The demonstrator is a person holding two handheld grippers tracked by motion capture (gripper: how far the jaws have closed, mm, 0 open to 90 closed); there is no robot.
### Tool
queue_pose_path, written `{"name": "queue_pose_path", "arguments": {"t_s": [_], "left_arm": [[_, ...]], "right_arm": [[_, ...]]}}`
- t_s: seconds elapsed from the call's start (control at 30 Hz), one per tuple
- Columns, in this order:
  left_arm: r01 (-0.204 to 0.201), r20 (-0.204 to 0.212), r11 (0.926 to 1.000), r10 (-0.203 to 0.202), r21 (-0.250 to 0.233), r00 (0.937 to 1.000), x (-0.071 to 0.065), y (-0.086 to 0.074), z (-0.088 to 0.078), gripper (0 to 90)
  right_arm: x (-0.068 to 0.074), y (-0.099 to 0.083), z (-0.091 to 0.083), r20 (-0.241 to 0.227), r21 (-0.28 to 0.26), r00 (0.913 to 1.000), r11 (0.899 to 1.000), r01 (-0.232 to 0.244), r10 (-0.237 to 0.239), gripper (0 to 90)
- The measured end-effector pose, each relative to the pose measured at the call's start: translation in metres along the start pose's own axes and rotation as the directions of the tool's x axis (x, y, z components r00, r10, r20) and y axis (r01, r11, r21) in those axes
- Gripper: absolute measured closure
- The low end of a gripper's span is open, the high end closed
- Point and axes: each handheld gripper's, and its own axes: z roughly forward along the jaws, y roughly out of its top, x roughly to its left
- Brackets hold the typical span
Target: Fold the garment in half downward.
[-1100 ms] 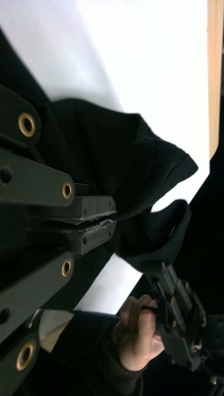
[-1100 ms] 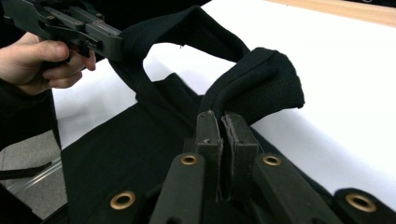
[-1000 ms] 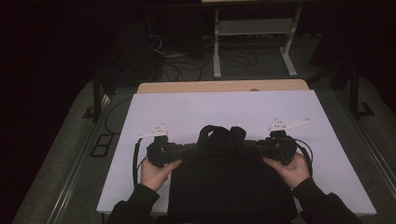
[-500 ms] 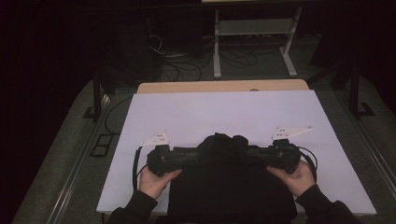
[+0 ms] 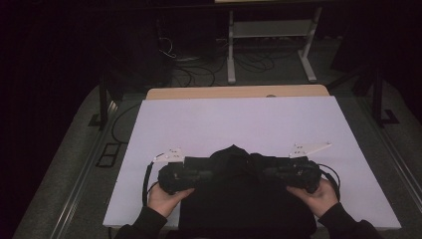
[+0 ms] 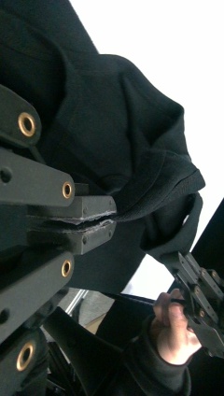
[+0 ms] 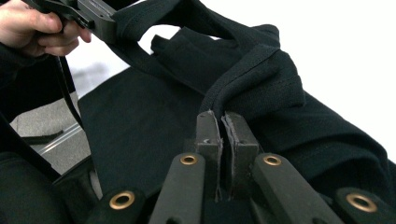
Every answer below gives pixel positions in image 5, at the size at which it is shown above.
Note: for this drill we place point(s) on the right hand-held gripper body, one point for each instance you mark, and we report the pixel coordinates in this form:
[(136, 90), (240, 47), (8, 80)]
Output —
[(298, 172)]

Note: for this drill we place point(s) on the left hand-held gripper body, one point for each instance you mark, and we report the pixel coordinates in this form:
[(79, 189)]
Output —
[(175, 177)]

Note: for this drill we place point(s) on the black metal stand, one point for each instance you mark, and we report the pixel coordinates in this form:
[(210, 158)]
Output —
[(103, 99), (377, 96)]

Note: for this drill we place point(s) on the metal floor rail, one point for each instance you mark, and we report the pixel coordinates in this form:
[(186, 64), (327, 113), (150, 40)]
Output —
[(78, 192), (403, 172)]

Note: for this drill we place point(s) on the white foam board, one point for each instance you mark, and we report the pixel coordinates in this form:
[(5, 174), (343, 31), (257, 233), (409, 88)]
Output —
[(232, 122)]

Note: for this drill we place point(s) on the person's right hand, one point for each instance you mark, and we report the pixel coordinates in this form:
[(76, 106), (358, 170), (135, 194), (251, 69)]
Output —
[(316, 199)]

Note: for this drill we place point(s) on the black tank top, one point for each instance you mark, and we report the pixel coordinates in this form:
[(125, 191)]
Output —
[(245, 199)]

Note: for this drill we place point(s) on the white metal stand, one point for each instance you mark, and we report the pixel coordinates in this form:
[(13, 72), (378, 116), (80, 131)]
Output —
[(272, 29)]

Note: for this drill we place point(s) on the person's left hand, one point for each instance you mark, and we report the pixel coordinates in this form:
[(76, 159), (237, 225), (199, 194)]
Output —
[(164, 200)]

